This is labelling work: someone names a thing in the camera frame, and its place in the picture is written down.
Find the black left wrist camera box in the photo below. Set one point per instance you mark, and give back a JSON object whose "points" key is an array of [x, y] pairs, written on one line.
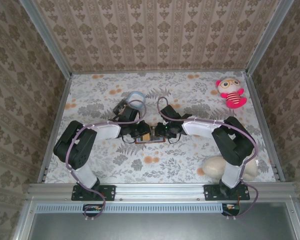
{"points": [[126, 111]]}

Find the beige plush toy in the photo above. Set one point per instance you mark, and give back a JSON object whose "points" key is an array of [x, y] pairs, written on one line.
{"points": [[213, 165]]}

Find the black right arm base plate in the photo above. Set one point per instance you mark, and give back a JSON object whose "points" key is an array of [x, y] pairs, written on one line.
{"points": [[212, 193]]}

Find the grey metal sheet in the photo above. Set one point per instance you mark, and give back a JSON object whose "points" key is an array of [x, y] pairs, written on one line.
{"points": [[160, 226]]}

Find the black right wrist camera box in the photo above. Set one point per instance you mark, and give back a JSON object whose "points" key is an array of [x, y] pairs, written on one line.
{"points": [[170, 112]]}

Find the aluminium cross rail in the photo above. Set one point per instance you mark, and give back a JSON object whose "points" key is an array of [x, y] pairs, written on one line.
{"points": [[160, 191]]}

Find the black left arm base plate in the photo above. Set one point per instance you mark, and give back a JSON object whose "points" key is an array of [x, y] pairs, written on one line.
{"points": [[107, 192]]}

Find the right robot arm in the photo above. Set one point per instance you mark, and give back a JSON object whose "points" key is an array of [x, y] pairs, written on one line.
{"points": [[230, 142]]}

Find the small circuit board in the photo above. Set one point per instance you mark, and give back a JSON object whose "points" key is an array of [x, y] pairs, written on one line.
{"points": [[231, 207], [92, 208]]}

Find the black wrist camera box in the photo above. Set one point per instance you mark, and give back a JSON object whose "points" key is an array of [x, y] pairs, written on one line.
{"points": [[170, 112], [126, 111]]}

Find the pink white plush toy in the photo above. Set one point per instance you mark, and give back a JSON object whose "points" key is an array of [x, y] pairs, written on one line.
{"points": [[233, 96]]}

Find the aluminium frame post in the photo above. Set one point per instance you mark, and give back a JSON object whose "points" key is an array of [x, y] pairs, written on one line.
{"points": [[270, 37], [45, 37]]}

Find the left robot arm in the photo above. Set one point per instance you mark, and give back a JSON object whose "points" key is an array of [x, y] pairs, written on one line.
{"points": [[77, 150]]}

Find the aluminium side rail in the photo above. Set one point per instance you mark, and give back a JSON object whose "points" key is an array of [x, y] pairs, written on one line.
{"points": [[55, 130], [265, 125]]}

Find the light blue cup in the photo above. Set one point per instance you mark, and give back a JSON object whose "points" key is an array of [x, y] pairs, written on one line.
{"points": [[136, 95]]}

